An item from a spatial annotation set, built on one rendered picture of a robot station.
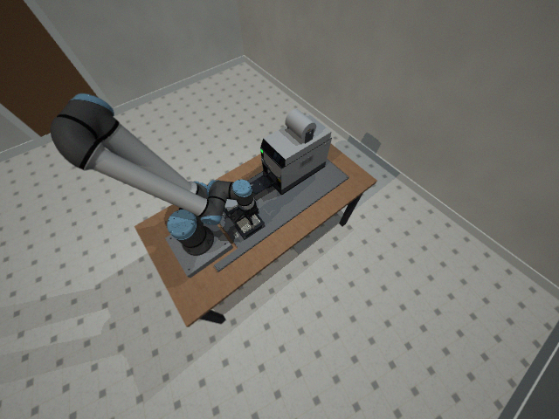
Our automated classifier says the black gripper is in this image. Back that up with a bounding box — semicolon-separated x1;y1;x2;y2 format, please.
243;200;259;229

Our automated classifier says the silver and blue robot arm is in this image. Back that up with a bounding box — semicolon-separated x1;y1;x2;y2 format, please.
51;93;254;256

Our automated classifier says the grey cylinder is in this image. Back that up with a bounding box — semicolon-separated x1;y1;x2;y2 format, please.
285;109;316;140

